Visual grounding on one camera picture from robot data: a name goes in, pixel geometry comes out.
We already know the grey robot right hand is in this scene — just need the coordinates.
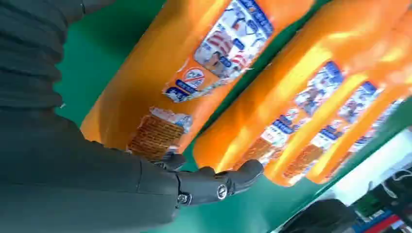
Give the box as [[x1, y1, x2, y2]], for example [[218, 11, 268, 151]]
[[0, 107, 265, 233]]

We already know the robot right arm ribbed sleeve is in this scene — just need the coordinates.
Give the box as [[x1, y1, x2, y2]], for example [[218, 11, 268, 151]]
[[0, 0, 113, 110]]

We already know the black rounded object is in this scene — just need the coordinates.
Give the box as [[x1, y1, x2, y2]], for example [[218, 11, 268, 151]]
[[279, 199, 356, 233]]

